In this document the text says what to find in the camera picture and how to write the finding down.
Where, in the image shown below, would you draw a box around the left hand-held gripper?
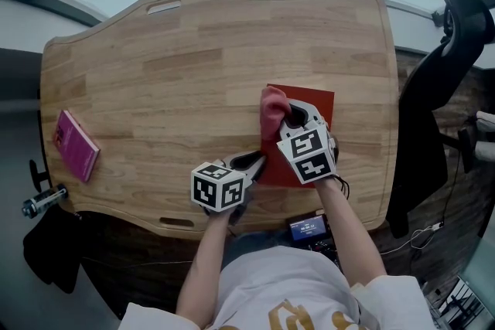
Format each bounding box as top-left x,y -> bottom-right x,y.
191,148 -> 268,227

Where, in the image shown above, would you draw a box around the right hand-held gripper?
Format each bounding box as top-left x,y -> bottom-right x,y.
276,99 -> 337,185

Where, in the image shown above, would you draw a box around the red book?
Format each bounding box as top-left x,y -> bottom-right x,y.
257,83 -> 336,185

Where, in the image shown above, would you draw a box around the pink cloth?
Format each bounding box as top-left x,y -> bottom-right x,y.
258,85 -> 293,142

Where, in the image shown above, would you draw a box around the person's right forearm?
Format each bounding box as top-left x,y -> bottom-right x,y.
312,175 -> 388,287

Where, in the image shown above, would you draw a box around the person's left forearm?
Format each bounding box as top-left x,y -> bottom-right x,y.
176,210 -> 237,325

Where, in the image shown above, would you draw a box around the magenta book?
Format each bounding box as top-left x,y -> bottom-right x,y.
53,110 -> 101,182

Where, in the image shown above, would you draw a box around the person's right hand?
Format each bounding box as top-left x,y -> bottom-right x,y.
329,133 -> 342,170

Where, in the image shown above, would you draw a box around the person's blue jeans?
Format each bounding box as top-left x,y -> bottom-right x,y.
222,230 -> 295,264

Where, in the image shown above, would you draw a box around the small screen device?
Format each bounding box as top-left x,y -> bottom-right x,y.
285,211 -> 330,244

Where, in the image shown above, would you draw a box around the black mesh office chair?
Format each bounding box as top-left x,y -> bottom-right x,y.
386,0 -> 495,239

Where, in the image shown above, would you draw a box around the person's white printed shirt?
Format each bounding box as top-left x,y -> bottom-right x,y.
118,245 -> 438,330

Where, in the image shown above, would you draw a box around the black desk hook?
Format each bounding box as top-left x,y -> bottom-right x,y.
29,159 -> 50,191

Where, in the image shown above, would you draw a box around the black hanging bag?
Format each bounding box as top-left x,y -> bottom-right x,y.
22,210 -> 84,294

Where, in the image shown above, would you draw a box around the grey metal equipment rack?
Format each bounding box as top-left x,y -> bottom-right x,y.
423,274 -> 495,330

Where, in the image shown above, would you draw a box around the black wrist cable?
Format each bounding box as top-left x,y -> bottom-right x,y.
335,173 -> 351,200

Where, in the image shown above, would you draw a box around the white floor cable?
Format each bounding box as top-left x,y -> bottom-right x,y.
381,222 -> 446,256

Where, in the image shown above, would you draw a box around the thin black floor cable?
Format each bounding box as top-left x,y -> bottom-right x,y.
440,150 -> 465,229

